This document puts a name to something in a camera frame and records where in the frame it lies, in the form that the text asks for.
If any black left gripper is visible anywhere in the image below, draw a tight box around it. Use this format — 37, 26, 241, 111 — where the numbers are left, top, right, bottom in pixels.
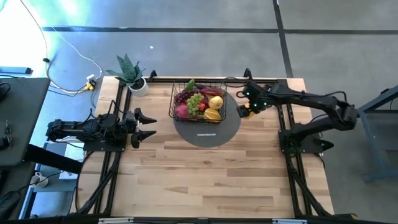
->
123, 108, 157, 149

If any black side table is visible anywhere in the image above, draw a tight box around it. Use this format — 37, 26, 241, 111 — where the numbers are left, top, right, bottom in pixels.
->
0, 77, 83, 175

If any large pink dragon fruit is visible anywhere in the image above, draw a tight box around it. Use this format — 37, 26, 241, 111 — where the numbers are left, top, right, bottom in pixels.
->
174, 103, 190, 119

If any yellow pear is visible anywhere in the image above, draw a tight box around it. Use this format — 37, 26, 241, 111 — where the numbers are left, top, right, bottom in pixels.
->
208, 95, 224, 110

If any white box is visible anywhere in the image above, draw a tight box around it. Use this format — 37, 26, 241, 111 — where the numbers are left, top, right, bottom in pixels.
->
63, 146, 86, 180

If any red grape bunch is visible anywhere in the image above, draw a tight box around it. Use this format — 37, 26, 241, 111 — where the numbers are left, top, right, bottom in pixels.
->
173, 89, 195, 105

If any white mug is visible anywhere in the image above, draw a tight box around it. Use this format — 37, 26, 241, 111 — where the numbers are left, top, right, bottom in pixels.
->
30, 171, 50, 189

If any yellow starfruit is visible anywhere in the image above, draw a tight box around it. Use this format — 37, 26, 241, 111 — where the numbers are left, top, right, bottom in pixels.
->
203, 108, 222, 122

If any blue metal stand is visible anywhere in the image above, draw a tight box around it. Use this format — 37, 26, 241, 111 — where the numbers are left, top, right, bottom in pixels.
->
357, 84, 398, 183

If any green grape bunch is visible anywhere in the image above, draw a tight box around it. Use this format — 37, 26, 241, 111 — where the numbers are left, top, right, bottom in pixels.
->
185, 92, 205, 118

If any yellow bell pepper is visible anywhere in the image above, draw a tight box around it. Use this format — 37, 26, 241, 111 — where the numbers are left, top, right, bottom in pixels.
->
245, 103, 256, 121

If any black wire basket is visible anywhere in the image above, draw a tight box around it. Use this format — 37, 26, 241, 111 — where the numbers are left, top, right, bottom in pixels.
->
169, 80, 228, 124

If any white and yellow power strip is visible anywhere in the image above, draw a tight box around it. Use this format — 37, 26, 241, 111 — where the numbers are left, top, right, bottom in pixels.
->
85, 73, 97, 91

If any round grey woven placemat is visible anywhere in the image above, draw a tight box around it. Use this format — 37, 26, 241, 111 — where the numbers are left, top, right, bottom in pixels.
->
173, 90, 242, 148

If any black metal table frame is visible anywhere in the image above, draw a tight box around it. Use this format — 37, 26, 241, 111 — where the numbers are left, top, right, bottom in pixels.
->
70, 77, 358, 224

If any black bag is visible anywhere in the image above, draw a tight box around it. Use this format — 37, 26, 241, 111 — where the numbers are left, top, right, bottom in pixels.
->
0, 191, 21, 218

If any green plant in white pot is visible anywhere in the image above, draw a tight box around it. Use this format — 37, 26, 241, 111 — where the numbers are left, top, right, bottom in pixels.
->
105, 53, 150, 98

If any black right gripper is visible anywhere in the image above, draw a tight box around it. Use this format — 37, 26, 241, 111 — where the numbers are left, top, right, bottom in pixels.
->
238, 81, 273, 119

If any dark red chili pepper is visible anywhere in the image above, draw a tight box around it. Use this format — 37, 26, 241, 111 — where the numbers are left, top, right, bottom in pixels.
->
201, 88, 224, 98

